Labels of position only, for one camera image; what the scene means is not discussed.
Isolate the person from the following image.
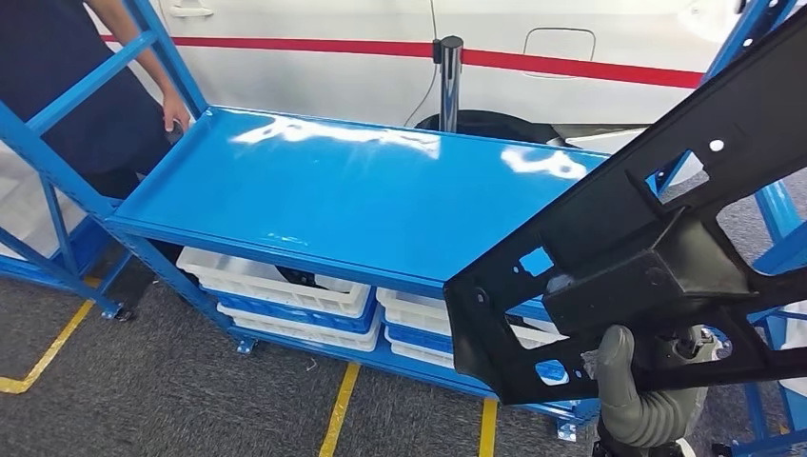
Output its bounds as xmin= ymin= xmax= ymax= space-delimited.
xmin=0 ymin=0 xmax=191 ymax=267

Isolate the chrome stanchion post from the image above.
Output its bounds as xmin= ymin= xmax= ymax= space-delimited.
xmin=432 ymin=35 xmax=464 ymax=133

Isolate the black plastic bracket part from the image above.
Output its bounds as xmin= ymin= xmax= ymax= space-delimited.
xmin=443 ymin=6 xmax=807 ymax=407

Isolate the white plastic bag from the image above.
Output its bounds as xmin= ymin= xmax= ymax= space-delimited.
xmin=778 ymin=315 xmax=807 ymax=399

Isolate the person's hand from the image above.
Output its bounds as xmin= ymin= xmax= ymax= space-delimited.
xmin=162 ymin=94 xmax=191 ymax=133

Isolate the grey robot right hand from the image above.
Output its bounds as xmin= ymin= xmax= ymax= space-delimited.
xmin=580 ymin=325 xmax=720 ymax=449

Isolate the blue plastic crate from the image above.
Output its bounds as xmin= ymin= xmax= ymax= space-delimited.
xmin=384 ymin=321 xmax=457 ymax=358
xmin=201 ymin=287 xmax=380 ymax=335

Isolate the blue metal shelf board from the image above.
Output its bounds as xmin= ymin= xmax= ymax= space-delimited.
xmin=104 ymin=105 xmax=613 ymax=301

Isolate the black car tyre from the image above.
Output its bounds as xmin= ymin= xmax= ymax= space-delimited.
xmin=416 ymin=109 xmax=569 ymax=148

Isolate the red barrier belt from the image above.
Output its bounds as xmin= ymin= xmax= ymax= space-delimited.
xmin=100 ymin=34 xmax=704 ymax=89

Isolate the white car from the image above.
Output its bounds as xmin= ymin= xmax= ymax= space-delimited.
xmin=85 ymin=0 xmax=758 ymax=152

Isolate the blue steel shelving rack frame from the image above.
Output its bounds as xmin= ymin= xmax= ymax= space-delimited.
xmin=0 ymin=0 xmax=807 ymax=457

